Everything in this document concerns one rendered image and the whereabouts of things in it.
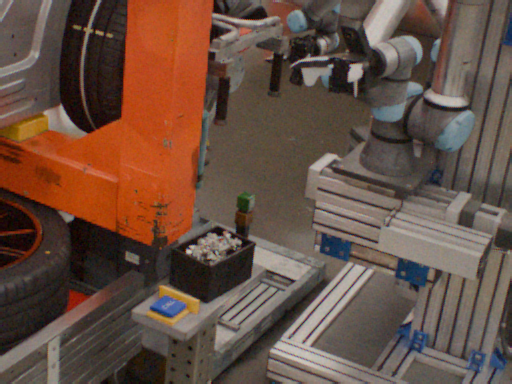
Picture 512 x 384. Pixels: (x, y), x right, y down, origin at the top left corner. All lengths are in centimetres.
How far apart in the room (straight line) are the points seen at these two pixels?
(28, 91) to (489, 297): 145
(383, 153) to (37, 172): 100
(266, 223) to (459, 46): 180
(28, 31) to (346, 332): 130
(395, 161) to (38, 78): 106
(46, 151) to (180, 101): 51
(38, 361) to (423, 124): 115
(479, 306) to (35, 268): 126
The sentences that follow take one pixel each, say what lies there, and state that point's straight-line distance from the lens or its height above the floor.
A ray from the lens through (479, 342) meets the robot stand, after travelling 304.
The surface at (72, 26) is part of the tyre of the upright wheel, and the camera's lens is 313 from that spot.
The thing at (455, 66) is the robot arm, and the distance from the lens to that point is 254.
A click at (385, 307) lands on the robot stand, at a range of 328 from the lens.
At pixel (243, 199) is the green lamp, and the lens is 281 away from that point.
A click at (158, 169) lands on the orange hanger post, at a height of 76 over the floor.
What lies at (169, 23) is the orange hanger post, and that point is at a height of 116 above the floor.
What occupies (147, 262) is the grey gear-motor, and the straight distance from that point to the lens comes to 311.
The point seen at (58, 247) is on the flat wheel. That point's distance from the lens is 282.
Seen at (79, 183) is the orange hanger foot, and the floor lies 63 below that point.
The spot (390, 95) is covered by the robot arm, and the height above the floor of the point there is 113.
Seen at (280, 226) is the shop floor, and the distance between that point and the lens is 412.
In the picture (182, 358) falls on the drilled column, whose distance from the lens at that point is 282.
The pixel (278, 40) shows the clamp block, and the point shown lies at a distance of 325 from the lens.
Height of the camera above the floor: 189
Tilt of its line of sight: 26 degrees down
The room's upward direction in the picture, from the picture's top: 7 degrees clockwise
